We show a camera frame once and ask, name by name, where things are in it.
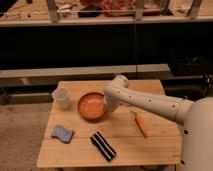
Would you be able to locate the black white striped cloth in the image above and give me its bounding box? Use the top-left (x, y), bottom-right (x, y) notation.
top-left (90, 132), bottom-right (116, 162)

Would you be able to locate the wooden table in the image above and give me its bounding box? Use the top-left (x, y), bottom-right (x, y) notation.
top-left (37, 81), bottom-right (181, 168)

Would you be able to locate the long wooden bench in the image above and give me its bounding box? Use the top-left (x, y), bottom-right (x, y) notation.
top-left (0, 64), bottom-right (170, 87)

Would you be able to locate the orange ceramic bowl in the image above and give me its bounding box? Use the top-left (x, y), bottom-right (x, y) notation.
top-left (77, 92), bottom-right (104, 121)

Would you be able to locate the blue sponge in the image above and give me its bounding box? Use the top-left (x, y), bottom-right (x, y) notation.
top-left (51, 125), bottom-right (74, 143)

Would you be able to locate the black cable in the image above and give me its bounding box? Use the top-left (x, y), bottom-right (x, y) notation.
top-left (132, 16), bottom-right (139, 80)

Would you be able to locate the red cloth on shelf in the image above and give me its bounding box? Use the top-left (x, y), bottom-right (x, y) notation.
top-left (101, 0), bottom-right (135, 17)

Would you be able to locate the orange carrot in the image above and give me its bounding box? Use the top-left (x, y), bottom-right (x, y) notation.
top-left (132, 111), bottom-right (148, 138)

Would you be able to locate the clear plastic cup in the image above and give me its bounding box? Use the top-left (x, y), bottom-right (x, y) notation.
top-left (52, 88), bottom-right (70, 110)

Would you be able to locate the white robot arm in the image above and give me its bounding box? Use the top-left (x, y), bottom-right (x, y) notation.
top-left (104, 75), bottom-right (213, 171)

